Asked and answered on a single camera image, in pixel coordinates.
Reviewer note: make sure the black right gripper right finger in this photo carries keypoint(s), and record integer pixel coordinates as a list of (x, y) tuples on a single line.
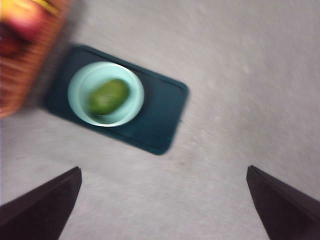
[(287, 207)]

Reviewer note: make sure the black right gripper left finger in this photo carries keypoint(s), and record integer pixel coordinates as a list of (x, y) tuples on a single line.
[(37, 207)]

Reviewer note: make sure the teal bowl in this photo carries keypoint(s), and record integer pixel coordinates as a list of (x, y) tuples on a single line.
[(80, 100)]

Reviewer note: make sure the green avocado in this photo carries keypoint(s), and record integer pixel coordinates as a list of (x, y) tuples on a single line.
[(109, 97)]

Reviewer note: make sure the brown wicker basket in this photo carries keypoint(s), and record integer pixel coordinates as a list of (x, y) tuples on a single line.
[(30, 75)]

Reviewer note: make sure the dark rectangular tray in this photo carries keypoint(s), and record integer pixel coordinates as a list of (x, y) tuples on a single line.
[(160, 112)]

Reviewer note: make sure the red apple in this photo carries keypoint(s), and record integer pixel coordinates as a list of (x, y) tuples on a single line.
[(22, 22)]

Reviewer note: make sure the yellow fruit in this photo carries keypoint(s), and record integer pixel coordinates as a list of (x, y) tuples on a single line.
[(47, 5)]

